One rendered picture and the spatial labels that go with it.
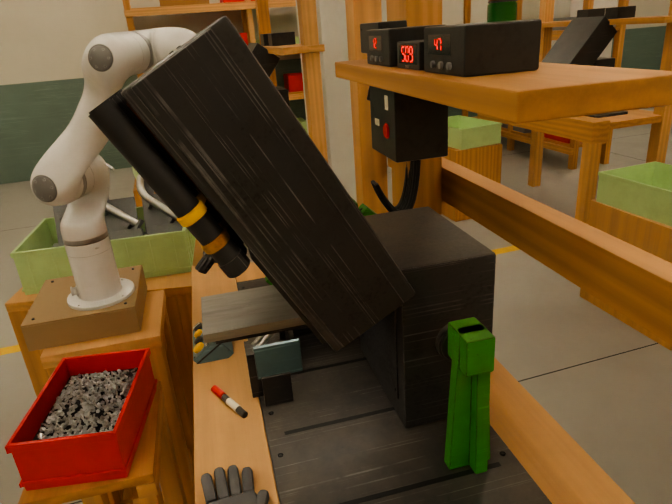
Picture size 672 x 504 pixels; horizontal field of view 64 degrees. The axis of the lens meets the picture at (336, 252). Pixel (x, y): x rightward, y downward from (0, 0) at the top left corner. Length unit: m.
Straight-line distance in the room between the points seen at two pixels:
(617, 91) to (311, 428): 0.78
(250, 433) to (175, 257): 1.14
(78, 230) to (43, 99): 6.69
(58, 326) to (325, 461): 0.94
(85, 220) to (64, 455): 0.66
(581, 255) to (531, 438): 0.37
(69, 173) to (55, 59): 6.70
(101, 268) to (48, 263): 0.59
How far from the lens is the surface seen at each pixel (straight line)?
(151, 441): 1.35
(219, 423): 1.18
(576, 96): 0.75
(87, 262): 1.67
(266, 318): 1.03
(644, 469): 2.50
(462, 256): 0.97
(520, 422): 1.18
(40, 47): 8.24
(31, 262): 2.26
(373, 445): 1.07
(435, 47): 0.99
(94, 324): 1.69
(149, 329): 1.69
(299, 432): 1.12
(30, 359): 2.38
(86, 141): 1.53
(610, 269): 0.95
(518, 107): 0.71
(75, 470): 1.29
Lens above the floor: 1.62
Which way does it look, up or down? 22 degrees down
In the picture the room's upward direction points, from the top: 4 degrees counter-clockwise
